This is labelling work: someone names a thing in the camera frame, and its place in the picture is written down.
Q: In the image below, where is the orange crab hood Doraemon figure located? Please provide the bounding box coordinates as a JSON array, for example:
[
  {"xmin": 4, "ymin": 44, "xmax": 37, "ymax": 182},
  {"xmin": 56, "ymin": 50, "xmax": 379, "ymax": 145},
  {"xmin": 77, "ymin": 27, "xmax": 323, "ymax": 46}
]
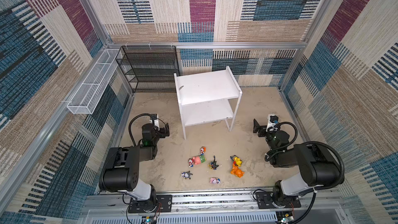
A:
[{"xmin": 200, "ymin": 146, "xmax": 206, "ymax": 155}]

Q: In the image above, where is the pink hood Doraemon figure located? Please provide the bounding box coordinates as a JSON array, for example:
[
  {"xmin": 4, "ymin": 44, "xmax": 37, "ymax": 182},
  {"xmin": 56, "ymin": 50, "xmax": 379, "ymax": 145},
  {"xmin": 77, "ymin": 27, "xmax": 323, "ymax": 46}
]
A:
[{"xmin": 209, "ymin": 177, "xmax": 221, "ymax": 184}]

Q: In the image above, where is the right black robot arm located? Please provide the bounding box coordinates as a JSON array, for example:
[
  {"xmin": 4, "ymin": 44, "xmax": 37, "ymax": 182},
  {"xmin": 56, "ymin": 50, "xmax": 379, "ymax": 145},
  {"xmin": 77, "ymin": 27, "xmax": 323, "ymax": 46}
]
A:
[{"xmin": 253, "ymin": 115, "xmax": 345, "ymax": 208}]

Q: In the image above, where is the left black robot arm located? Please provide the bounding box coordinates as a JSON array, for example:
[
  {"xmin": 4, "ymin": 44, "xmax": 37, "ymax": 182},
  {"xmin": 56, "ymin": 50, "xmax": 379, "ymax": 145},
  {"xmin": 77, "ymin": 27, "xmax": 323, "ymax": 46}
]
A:
[{"xmin": 98, "ymin": 113, "xmax": 170, "ymax": 213}]

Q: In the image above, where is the white two-tier shelf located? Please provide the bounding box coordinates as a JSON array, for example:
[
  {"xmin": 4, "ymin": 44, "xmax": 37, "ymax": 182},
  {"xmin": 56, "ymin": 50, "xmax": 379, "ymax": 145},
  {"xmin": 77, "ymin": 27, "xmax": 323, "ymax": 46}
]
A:
[{"xmin": 174, "ymin": 66, "xmax": 243, "ymax": 139}]

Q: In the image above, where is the orange yellow Pokemon figure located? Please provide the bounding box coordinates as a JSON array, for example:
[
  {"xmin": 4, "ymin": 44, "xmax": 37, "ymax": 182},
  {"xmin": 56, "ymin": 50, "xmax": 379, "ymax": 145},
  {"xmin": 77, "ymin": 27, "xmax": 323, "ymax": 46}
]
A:
[{"xmin": 230, "ymin": 155, "xmax": 245, "ymax": 178}]

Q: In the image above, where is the red hat Doraemon figure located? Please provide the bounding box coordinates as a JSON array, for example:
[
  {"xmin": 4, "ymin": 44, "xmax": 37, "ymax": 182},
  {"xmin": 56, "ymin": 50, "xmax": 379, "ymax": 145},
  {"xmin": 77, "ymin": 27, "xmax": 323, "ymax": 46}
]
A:
[{"xmin": 188, "ymin": 158, "xmax": 194, "ymax": 168}]

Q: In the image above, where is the pink green cactus figure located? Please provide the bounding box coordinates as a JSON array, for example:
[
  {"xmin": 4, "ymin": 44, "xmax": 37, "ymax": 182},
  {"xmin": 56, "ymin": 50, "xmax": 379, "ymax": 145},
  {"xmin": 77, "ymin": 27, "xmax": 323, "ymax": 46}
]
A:
[{"xmin": 192, "ymin": 155, "xmax": 206, "ymax": 166}]

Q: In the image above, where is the grey hood Doraemon figure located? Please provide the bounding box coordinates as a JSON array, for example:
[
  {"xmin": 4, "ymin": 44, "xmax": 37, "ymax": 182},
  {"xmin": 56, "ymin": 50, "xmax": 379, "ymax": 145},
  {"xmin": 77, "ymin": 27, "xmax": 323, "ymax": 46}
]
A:
[{"xmin": 181, "ymin": 171, "xmax": 193, "ymax": 179}]

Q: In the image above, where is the black blue Luxray figure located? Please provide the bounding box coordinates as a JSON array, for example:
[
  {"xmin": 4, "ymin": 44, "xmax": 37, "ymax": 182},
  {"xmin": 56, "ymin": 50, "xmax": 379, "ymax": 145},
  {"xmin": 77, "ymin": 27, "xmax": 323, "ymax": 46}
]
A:
[{"xmin": 209, "ymin": 156, "xmax": 219, "ymax": 170}]

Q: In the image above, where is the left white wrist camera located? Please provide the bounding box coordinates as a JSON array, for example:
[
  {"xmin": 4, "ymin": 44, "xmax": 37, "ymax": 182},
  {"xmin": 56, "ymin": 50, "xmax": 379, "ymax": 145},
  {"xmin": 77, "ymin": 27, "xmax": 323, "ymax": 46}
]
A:
[{"xmin": 151, "ymin": 114, "xmax": 160, "ymax": 129}]

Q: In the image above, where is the black wire mesh rack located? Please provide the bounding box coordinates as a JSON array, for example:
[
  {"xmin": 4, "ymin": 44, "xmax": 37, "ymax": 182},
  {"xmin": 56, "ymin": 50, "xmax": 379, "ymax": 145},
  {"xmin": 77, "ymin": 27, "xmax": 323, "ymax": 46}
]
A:
[{"xmin": 116, "ymin": 46, "xmax": 180, "ymax": 93}]

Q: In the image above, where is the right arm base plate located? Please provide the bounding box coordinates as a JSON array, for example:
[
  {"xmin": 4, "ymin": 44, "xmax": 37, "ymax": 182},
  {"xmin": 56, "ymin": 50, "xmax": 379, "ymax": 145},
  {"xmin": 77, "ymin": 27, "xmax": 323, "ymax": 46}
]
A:
[{"xmin": 252, "ymin": 190, "xmax": 301, "ymax": 209}]

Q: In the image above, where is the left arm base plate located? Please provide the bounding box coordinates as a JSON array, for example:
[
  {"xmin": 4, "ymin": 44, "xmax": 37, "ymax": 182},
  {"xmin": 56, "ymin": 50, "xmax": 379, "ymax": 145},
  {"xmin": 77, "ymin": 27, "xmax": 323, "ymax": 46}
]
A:
[{"xmin": 127, "ymin": 195, "xmax": 173, "ymax": 214}]

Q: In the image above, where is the white wire mesh basket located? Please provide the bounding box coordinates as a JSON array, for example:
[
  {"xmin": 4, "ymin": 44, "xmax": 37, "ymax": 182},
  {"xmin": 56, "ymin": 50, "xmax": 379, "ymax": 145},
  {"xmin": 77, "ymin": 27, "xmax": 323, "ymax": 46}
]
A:
[{"xmin": 67, "ymin": 49, "xmax": 119, "ymax": 115}]

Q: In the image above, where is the aluminium mounting rail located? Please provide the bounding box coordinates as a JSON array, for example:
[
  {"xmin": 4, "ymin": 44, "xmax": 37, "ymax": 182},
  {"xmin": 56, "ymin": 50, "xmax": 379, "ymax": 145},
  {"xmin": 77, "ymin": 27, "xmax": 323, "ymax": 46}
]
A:
[{"xmin": 77, "ymin": 187, "xmax": 355, "ymax": 224}]

